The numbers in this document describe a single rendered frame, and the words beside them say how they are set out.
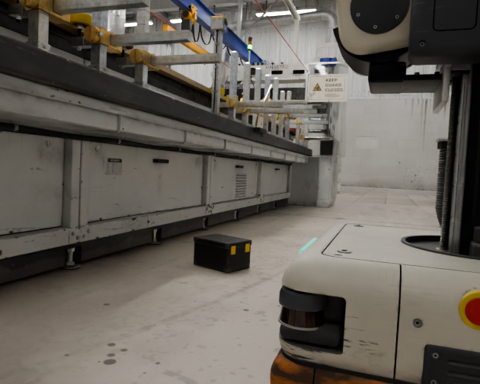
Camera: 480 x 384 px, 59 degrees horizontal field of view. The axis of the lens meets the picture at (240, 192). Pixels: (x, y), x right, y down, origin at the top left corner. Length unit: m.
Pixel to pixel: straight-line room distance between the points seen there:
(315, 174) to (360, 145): 6.25
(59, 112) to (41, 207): 0.42
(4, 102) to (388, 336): 1.01
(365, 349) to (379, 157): 10.91
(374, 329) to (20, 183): 1.22
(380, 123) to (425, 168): 1.59
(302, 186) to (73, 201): 4.03
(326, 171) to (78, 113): 4.13
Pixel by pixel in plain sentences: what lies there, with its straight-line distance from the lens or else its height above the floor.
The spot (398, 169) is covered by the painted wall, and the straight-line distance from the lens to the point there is 11.52.
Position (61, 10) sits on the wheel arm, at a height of 0.81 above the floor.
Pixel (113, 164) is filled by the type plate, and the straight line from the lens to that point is 1.94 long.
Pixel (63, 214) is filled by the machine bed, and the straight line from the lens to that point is 1.71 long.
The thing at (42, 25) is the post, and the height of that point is 0.77.
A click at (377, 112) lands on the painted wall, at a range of 11.63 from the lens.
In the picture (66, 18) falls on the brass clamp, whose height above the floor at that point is 0.81.
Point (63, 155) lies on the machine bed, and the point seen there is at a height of 0.44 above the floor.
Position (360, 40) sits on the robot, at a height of 0.66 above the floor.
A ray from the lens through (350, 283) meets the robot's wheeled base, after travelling 0.65.
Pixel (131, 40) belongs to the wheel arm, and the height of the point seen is 0.81.
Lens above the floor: 0.41
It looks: 3 degrees down
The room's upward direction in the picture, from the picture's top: 3 degrees clockwise
